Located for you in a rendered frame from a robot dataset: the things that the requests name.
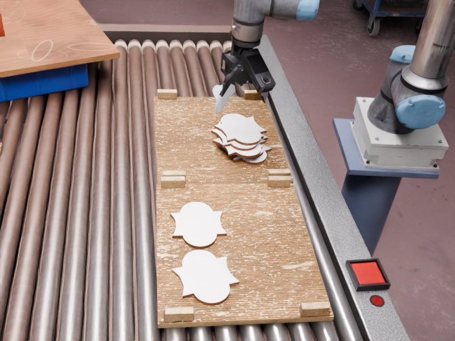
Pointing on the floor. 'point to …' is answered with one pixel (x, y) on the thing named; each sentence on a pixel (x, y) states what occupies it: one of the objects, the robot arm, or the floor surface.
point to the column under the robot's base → (369, 187)
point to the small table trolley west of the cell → (375, 9)
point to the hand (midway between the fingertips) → (242, 109)
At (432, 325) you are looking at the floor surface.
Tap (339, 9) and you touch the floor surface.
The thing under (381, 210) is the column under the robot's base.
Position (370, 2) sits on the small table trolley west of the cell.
